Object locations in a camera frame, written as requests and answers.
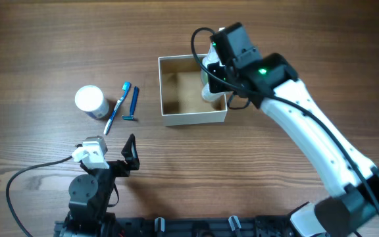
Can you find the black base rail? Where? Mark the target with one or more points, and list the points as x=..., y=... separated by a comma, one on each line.
x=260, y=226

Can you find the blue disposable razor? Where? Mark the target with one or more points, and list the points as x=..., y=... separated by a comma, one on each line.
x=133, y=105

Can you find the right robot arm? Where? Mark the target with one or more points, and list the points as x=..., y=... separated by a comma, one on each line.
x=350, y=178

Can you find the clear bottle with dark liquid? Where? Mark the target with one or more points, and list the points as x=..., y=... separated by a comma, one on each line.
x=211, y=57

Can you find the white squeeze tube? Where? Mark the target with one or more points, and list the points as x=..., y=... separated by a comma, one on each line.
x=209, y=96

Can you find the cotton swab tub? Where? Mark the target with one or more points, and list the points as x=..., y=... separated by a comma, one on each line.
x=90, y=99

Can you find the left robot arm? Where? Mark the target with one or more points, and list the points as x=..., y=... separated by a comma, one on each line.
x=90, y=192

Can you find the blue white toothbrush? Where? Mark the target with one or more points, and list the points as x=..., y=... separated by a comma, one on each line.
x=126, y=88

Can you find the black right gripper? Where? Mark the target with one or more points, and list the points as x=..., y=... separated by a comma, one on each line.
x=216, y=78

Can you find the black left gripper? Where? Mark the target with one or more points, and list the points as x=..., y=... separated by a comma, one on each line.
x=118, y=166

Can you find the white cardboard box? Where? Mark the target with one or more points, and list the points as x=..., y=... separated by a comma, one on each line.
x=180, y=89

